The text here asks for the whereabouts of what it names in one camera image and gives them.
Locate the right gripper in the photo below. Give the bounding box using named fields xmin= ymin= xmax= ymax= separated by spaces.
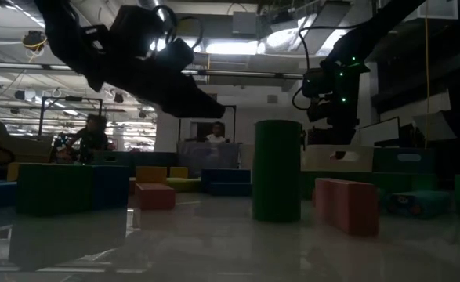
xmin=307 ymin=64 xmax=370 ymax=146

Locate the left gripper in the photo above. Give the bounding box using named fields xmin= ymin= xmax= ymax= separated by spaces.
xmin=96 ymin=52 xmax=226 ymax=120

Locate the green cylinder block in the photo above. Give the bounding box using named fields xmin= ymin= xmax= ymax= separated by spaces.
xmin=252 ymin=119 xmax=303 ymax=223

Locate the lime rectangular block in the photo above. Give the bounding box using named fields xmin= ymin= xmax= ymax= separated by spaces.
xmin=165 ymin=177 xmax=204 ymax=193

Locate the green cube block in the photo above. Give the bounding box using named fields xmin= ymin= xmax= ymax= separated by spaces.
xmin=16 ymin=164 xmax=94 ymax=218

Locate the person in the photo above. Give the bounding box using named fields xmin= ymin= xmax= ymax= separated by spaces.
xmin=205 ymin=121 xmax=227 ymax=144
xmin=67 ymin=113 xmax=109 ymax=164

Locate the white panel board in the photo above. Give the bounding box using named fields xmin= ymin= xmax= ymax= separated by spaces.
xmin=360 ymin=117 xmax=401 ymax=148

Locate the grey plastic bin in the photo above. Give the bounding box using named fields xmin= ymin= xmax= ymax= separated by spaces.
xmin=176 ymin=141 xmax=241 ymax=170

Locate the teal plastic bin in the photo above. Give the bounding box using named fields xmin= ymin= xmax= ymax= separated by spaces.
xmin=372 ymin=147 xmax=437 ymax=176
xmin=92 ymin=151 xmax=136 ymax=168

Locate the blue plastic bin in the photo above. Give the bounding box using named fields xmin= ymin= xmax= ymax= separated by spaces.
xmin=133 ymin=152 xmax=178 ymax=170

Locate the ceiling light panel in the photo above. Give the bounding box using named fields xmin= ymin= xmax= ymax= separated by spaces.
xmin=205 ymin=38 xmax=260 ymax=56

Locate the green arch block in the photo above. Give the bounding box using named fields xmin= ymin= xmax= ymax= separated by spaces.
xmin=404 ymin=173 xmax=439 ymax=195
xmin=377 ymin=173 xmax=407 ymax=197

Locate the white angled panel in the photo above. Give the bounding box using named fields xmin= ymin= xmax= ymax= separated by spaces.
xmin=411 ymin=111 xmax=457 ymax=143

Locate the teal rectangular block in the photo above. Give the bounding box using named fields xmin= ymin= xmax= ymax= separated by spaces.
xmin=386 ymin=190 xmax=452 ymax=219

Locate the tan bulky object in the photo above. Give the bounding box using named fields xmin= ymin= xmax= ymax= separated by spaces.
xmin=0 ymin=119 xmax=54 ymax=165

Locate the black gantry frame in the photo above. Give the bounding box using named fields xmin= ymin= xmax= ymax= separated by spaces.
xmin=178 ymin=103 xmax=237 ymax=144
xmin=38 ymin=96 xmax=103 ymax=138

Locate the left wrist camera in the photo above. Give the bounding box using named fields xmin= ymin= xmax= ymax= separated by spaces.
xmin=154 ymin=37 xmax=194 ymax=72

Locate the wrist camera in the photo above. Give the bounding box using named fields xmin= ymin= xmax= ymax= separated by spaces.
xmin=154 ymin=37 xmax=194 ymax=72
xmin=302 ymin=68 xmax=327 ymax=99

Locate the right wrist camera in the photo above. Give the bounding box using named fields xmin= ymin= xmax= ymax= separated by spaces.
xmin=302 ymin=68 xmax=327 ymax=99

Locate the long ceiling light rail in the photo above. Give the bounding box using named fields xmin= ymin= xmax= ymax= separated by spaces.
xmin=0 ymin=61 xmax=305 ymax=81

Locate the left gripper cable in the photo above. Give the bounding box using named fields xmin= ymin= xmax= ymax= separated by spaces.
xmin=157 ymin=4 xmax=206 ymax=45

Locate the hanging cord reel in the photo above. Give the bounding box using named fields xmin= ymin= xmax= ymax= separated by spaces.
xmin=21 ymin=30 xmax=49 ymax=52

